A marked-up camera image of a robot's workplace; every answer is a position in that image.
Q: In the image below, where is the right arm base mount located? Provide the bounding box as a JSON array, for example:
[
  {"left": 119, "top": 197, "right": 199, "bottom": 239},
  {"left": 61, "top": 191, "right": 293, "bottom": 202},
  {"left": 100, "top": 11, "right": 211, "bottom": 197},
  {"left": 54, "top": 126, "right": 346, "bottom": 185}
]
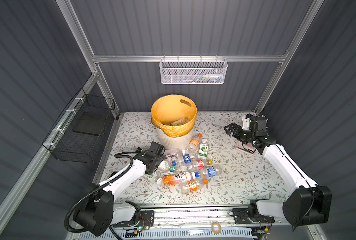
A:
[{"left": 229, "top": 208, "right": 275, "bottom": 225}]

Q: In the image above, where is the green lime label bottle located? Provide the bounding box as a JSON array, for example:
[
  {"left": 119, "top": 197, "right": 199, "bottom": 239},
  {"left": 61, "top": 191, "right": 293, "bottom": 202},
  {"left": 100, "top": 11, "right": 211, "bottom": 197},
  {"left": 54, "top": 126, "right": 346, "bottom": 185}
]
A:
[{"left": 198, "top": 138, "right": 209, "bottom": 160}]

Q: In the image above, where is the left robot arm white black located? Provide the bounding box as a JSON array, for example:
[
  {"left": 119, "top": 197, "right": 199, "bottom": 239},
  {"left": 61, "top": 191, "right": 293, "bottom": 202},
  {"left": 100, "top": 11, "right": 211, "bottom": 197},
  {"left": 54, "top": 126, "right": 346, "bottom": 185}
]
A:
[{"left": 64, "top": 142, "right": 165, "bottom": 237}]

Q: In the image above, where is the blue label clear water bottle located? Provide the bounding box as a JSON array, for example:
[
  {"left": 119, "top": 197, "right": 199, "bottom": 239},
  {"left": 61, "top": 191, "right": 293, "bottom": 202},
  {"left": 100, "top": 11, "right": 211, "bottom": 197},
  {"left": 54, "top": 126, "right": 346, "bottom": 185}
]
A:
[{"left": 195, "top": 165, "right": 223, "bottom": 179}]

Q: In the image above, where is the orange milk tea bottle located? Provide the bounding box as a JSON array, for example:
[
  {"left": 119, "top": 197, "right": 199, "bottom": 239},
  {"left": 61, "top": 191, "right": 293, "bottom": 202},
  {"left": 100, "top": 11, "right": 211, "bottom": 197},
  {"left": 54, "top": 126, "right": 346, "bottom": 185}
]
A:
[{"left": 156, "top": 172, "right": 198, "bottom": 188}]

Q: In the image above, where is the white orange label bottle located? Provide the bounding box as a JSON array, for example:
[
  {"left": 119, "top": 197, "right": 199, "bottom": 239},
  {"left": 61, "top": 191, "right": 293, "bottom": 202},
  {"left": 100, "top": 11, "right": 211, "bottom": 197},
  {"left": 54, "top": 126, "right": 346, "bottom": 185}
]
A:
[{"left": 157, "top": 160, "right": 170, "bottom": 172}]

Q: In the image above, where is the red label yellow cap bottle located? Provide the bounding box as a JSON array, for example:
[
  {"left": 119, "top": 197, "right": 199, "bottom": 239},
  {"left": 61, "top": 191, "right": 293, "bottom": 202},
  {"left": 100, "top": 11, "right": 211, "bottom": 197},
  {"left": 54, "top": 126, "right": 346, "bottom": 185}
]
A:
[{"left": 187, "top": 159, "right": 213, "bottom": 172}]

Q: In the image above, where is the white wire wall basket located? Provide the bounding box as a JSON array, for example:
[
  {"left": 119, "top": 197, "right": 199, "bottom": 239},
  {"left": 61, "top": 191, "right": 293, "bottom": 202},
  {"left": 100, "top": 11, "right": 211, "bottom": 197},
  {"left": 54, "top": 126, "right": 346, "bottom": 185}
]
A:
[{"left": 159, "top": 57, "right": 228, "bottom": 85}]

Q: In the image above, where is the brown coffee bottle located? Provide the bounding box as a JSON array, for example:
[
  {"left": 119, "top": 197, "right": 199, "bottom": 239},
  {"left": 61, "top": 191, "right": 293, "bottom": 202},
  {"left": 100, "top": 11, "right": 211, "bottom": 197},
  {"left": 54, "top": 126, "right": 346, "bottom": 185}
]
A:
[{"left": 170, "top": 116, "right": 191, "bottom": 127}]

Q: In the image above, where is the white bin with yellow bag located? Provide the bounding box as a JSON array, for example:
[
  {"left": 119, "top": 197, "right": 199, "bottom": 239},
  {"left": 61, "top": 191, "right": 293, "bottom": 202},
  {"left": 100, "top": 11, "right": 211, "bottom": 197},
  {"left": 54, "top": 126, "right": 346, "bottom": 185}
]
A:
[{"left": 151, "top": 95, "right": 198, "bottom": 149}]

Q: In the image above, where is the pepsi blue label bottle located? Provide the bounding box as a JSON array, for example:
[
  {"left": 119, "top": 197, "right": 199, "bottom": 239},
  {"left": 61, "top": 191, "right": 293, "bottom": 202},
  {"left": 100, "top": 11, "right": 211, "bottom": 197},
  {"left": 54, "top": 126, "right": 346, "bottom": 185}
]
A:
[{"left": 182, "top": 149, "right": 193, "bottom": 165}]

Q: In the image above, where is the purple grape label bottle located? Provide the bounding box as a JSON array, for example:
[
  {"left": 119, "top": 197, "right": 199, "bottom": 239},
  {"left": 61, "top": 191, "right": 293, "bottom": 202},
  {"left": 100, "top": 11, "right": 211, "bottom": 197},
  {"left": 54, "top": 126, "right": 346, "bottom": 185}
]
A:
[{"left": 163, "top": 149, "right": 182, "bottom": 161}]

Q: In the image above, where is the black wire side basket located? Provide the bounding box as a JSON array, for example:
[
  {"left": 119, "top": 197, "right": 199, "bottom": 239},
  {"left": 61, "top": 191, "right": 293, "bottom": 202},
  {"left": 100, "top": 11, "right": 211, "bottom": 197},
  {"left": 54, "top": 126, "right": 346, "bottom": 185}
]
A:
[{"left": 42, "top": 90, "right": 116, "bottom": 164}]

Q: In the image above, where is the orange cap clear bottle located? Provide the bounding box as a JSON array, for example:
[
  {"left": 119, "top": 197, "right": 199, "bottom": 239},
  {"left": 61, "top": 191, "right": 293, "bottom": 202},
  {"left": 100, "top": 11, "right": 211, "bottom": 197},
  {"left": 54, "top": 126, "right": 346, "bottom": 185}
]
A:
[{"left": 187, "top": 134, "right": 203, "bottom": 153}]

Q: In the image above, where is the white spray bottle in basket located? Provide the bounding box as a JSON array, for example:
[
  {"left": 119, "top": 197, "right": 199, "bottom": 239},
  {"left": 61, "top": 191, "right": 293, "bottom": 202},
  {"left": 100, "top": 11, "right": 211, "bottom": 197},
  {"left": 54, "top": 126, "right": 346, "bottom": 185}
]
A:
[{"left": 202, "top": 74, "right": 224, "bottom": 82}]

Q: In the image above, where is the tape roll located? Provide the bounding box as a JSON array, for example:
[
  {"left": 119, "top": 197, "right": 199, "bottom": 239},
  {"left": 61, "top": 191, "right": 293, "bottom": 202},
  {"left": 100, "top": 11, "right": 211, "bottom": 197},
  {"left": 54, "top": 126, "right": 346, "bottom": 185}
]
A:
[{"left": 211, "top": 222, "right": 222, "bottom": 235}]

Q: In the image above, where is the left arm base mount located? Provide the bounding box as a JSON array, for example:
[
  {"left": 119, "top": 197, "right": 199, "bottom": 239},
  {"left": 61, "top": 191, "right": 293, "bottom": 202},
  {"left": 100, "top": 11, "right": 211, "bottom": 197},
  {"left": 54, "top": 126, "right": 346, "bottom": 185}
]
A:
[{"left": 118, "top": 210, "right": 155, "bottom": 227}]

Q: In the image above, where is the orange label small bottle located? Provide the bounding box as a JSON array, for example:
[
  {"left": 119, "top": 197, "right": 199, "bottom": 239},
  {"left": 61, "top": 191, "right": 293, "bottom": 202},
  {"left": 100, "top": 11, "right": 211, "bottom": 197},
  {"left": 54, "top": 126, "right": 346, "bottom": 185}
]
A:
[{"left": 181, "top": 179, "right": 209, "bottom": 195}]

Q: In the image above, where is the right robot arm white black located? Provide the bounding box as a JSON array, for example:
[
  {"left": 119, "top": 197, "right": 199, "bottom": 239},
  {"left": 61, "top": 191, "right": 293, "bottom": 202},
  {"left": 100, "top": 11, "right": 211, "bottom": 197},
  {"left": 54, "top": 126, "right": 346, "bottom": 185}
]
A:
[{"left": 224, "top": 114, "right": 332, "bottom": 229}]

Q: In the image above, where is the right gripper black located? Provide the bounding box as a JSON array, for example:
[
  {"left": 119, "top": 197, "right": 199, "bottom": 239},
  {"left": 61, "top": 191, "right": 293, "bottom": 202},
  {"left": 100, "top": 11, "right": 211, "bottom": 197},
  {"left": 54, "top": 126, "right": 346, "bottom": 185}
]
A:
[{"left": 224, "top": 122, "right": 254, "bottom": 144}]

